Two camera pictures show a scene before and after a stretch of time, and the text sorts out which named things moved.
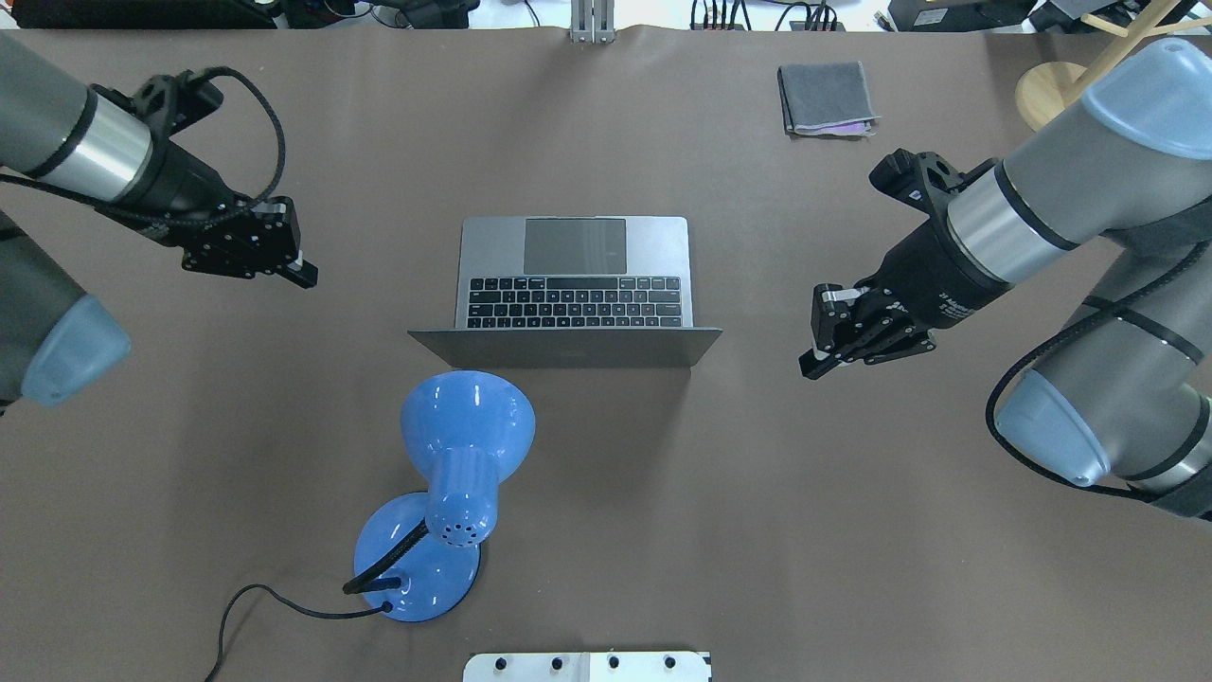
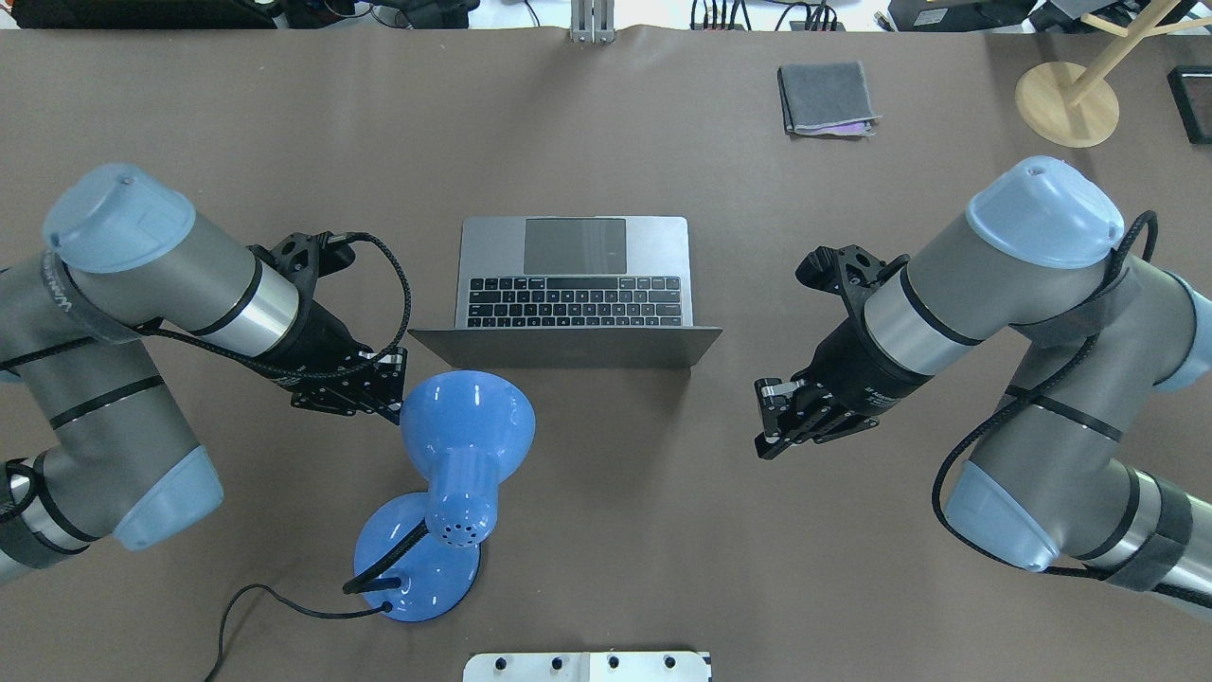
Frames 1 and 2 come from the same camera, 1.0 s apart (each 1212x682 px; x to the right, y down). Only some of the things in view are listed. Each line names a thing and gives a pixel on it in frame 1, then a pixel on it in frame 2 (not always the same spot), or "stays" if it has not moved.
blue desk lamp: [418, 555] stays
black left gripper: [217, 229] -> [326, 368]
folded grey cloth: [829, 98] stays
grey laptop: [572, 292] stays
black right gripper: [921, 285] -> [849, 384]
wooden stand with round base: [1047, 89] stays
